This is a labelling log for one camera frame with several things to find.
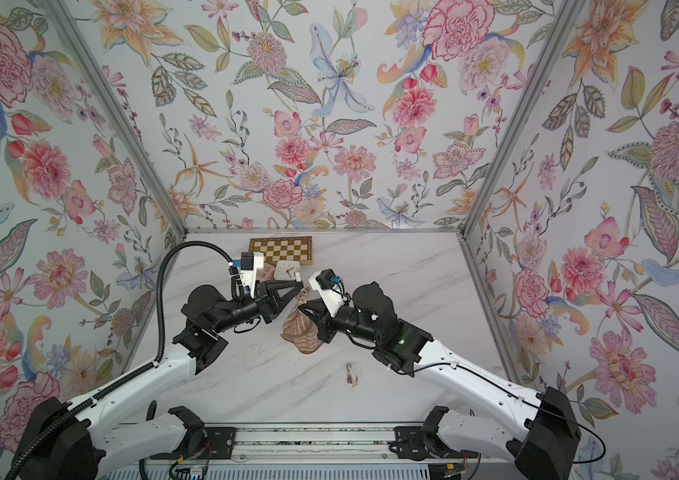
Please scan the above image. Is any brown striped cloth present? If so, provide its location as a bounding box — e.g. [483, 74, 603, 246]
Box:
[280, 304, 323, 355]

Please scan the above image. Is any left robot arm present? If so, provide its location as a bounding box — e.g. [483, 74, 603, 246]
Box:
[7, 280, 303, 479]

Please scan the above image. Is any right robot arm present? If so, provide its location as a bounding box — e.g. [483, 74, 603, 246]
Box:
[300, 270, 583, 479]

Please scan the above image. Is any white square alarm clock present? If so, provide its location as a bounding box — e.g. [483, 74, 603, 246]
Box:
[273, 260, 301, 281]

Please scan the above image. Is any wooden chessboard box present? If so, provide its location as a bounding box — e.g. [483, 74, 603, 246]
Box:
[248, 236, 312, 265]

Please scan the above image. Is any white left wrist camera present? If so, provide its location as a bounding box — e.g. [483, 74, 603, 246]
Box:
[229, 252, 264, 301]

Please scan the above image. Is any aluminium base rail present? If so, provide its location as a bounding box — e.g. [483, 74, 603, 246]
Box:
[50, 422, 557, 480]

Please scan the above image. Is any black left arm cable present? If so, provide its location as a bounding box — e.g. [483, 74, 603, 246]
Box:
[2, 241, 235, 480]

